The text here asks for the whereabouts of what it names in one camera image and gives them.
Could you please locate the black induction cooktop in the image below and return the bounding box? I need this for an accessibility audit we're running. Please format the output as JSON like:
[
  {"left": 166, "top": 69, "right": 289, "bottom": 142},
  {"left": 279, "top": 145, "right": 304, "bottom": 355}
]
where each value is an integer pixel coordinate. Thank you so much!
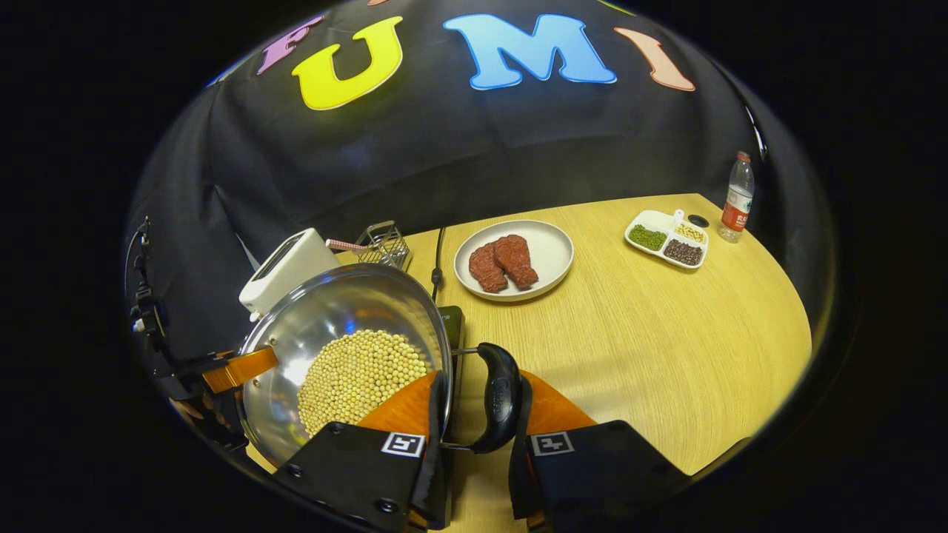
[{"left": 437, "top": 305, "right": 467, "bottom": 445}]

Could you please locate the white round plate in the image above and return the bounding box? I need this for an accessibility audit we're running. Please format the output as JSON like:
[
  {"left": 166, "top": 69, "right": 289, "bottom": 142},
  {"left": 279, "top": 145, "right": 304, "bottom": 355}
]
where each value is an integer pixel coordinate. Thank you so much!
[{"left": 453, "top": 219, "right": 575, "bottom": 302}]

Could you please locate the black backdrop cloth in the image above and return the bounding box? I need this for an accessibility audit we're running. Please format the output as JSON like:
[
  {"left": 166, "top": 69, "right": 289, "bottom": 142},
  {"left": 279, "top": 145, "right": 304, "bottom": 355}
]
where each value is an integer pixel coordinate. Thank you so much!
[{"left": 126, "top": 0, "right": 824, "bottom": 360}]

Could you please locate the white toaster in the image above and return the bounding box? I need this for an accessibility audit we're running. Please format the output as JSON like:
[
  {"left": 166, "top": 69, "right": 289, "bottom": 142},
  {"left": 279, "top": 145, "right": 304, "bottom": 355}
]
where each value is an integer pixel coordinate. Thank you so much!
[{"left": 238, "top": 228, "right": 343, "bottom": 321}]

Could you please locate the black power cable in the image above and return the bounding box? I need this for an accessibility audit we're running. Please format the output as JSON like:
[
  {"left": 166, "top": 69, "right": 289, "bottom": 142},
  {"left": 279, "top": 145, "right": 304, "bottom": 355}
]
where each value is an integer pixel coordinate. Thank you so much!
[{"left": 431, "top": 226, "right": 448, "bottom": 304}]

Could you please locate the wire mesh basket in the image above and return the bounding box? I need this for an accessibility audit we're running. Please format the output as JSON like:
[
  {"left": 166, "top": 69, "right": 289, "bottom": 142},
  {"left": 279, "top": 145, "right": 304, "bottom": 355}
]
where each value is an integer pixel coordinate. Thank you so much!
[{"left": 354, "top": 221, "right": 413, "bottom": 272}]

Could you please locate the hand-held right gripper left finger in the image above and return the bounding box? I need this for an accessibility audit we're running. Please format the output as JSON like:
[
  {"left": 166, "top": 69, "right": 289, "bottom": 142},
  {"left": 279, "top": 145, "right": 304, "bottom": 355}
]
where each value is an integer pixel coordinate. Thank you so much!
[{"left": 270, "top": 370, "right": 452, "bottom": 532}]

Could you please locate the clear water bottle red label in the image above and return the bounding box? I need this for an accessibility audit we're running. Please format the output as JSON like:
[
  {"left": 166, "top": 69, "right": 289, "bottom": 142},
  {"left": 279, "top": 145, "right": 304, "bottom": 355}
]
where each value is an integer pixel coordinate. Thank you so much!
[{"left": 717, "top": 152, "right": 755, "bottom": 244}]

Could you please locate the white divided dish of beans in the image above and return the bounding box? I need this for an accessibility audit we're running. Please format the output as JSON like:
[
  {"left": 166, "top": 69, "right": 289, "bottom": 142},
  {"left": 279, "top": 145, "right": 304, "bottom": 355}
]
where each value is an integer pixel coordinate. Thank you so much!
[{"left": 624, "top": 209, "right": 710, "bottom": 270}]

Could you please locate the steel pot with black handles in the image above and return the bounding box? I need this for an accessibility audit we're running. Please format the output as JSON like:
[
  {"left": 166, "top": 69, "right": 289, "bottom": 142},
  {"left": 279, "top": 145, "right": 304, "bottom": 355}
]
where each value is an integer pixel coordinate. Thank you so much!
[{"left": 238, "top": 263, "right": 523, "bottom": 469}]

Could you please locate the pile of soybeans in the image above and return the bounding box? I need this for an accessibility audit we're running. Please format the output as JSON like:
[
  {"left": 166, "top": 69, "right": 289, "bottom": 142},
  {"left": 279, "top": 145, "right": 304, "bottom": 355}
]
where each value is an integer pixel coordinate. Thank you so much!
[{"left": 297, "top": 329, "right": 433, "bottom": 438}]

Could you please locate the brown meat piece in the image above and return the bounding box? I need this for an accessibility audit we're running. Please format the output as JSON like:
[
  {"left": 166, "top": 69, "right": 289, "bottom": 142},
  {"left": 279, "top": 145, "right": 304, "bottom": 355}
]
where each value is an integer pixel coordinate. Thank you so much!
[
  {"left": 494, "top": 235, "right": 539, "bottom": 290},
  {"left": 469, "top": 242, "right": 510, "bottom": 294}
]

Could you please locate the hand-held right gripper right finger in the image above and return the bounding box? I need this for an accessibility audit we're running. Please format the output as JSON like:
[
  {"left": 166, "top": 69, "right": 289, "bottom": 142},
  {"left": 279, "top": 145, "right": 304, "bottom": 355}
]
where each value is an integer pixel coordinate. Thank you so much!
[{"left": 508, "top": 372, "right": 694, "bottom": 532}]

